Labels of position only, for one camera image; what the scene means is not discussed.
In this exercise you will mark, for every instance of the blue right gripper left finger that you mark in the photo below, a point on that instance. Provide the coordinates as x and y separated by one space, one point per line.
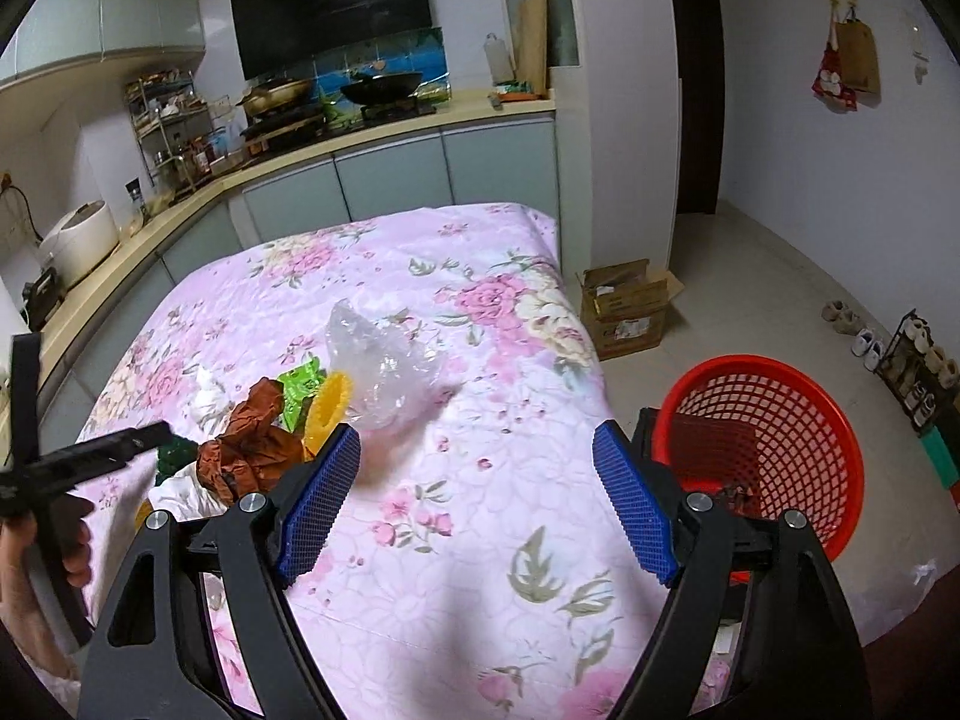
308 499

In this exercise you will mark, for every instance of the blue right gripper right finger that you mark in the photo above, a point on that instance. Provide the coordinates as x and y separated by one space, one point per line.
642 495

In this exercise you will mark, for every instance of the brown and black plastic bag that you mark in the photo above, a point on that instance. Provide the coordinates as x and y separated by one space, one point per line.
252 452

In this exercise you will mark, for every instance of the green snack wrapper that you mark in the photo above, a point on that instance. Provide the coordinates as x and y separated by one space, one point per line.
300 385

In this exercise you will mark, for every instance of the kitchen counter with cabinets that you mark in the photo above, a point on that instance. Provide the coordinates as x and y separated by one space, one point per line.
469 151

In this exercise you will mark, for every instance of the person's left hand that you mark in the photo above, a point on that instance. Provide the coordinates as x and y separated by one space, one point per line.
25 581

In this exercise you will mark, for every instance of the yellow plastic cup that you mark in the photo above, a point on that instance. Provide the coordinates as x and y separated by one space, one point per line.
327 410

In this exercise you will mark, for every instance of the red plastic mesh basket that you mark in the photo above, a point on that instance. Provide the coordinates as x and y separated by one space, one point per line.
760 438

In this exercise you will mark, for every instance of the pink floral tablecloth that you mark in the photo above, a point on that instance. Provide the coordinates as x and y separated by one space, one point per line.
476 569

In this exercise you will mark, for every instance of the clear plastic bag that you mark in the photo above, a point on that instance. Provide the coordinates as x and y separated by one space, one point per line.
399 383

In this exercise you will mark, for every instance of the cardboard box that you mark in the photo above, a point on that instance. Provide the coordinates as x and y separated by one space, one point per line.
624 307

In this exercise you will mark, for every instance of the black countertop appliance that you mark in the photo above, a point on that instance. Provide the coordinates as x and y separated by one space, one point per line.
41 297

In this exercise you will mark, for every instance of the white rice cooker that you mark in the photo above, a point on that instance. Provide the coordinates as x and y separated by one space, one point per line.
79 242

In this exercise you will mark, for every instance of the grey slippers pair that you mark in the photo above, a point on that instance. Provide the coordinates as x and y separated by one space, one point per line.
842 318

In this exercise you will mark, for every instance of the black shoe rack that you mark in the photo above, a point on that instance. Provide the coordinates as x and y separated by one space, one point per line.
921 375

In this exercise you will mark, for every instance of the metal spice rack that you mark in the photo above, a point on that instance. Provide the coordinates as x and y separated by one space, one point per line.
171 123

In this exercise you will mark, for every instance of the brass coloured pan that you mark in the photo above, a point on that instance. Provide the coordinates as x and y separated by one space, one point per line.
261 100

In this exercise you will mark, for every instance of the black wok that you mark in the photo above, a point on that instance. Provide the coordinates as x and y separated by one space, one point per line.
366 90

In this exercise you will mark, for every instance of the white plastic bottle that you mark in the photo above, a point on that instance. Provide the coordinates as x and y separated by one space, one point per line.
499 61

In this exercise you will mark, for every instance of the wooden cutting board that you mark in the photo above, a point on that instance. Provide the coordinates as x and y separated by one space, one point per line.
532 50

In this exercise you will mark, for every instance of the hanging red cloth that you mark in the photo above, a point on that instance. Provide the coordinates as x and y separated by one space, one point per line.
828 86

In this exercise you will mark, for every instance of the hanging brown board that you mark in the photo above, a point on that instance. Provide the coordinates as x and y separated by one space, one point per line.
858 55

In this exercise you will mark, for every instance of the black range hood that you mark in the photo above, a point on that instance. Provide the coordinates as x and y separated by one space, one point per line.
274 34

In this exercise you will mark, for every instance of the upper wall cabinets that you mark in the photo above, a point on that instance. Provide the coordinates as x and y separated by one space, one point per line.
57 33

